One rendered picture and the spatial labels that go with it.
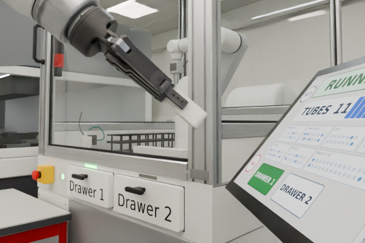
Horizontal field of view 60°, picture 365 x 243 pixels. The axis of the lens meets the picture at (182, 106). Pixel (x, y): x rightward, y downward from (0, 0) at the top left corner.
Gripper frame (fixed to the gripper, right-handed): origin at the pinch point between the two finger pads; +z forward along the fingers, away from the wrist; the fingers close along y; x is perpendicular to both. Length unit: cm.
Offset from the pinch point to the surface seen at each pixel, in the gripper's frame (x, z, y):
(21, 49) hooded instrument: 8, -83, 130
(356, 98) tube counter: -14.1, 16.8, -10.4
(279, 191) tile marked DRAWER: 1.9, 16.7, -7.4
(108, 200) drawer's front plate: 28, 3, 57
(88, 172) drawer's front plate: 26, -9, 66
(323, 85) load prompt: -19.9, 17.0, 2.5
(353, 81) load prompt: -18.6, 16.9, -6.2
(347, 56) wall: -216, 118, 264
